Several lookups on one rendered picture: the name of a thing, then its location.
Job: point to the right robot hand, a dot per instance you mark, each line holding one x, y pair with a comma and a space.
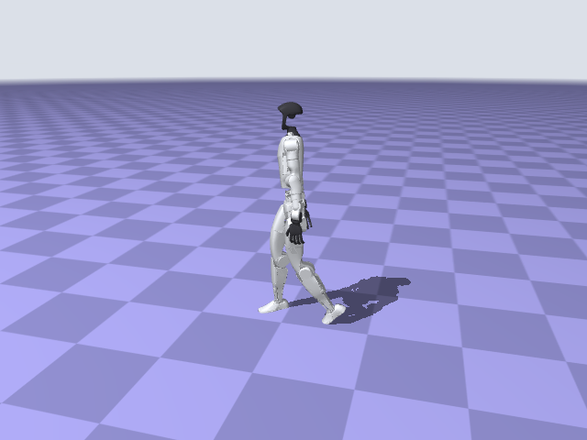
307, 216

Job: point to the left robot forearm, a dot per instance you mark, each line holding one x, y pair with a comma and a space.
296, 197

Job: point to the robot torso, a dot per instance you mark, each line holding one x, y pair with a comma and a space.
284, 171

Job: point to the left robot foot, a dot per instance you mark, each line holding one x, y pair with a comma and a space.
338, 310

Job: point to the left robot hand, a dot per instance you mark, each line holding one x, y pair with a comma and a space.
295, 230

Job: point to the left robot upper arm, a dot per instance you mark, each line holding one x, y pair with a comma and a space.
291, 149

